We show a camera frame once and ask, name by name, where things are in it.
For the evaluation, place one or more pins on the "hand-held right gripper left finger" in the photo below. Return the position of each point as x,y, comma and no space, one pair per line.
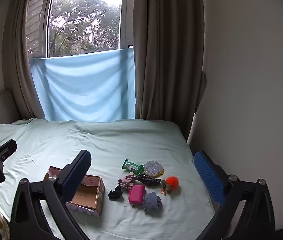
75,177

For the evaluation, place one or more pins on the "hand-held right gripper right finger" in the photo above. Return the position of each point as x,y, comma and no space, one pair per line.
207,177

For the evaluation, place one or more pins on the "cardboard box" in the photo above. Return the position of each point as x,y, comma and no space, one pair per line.
91,192

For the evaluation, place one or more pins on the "black sock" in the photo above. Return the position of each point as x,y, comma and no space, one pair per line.
115,193

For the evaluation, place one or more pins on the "pink cloth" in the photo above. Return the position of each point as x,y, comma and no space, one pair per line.
126,181

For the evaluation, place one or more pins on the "black patterned scrunchie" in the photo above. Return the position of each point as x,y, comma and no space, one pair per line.
147,180

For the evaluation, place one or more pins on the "blue-grey fuzzy sock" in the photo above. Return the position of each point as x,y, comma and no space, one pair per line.
152,202

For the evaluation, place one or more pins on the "pink pouch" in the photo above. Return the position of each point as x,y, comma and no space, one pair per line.
136,195

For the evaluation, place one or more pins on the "round glitter compact mirror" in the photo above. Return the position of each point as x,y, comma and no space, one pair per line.
153,168

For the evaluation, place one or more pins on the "bed with light green sheet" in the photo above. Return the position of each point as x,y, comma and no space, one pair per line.
121,142

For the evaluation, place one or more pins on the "green wet wipes packet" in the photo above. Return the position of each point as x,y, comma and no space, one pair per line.
132,167

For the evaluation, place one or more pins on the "light blue hanging cloth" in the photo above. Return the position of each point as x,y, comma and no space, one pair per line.
81,87

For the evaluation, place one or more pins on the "window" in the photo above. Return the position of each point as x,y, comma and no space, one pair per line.
81,22

